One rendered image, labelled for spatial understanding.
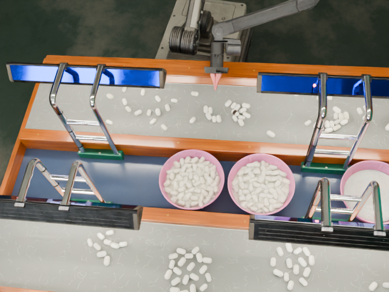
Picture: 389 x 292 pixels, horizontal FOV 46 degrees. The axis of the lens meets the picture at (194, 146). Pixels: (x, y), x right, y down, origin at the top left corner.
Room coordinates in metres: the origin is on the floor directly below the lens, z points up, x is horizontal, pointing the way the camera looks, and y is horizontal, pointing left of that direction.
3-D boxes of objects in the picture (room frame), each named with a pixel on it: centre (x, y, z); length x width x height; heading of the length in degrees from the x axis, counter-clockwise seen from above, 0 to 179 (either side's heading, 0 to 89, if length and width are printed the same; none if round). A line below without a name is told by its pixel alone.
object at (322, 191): (0.45, -0.44, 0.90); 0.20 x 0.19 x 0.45; 75
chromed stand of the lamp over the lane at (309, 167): (0.84, -0.54, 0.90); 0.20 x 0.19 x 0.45; 75
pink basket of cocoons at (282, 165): (0.71, -0.24, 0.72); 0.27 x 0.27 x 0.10
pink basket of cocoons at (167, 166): (0.78, 0.03, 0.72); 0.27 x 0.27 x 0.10
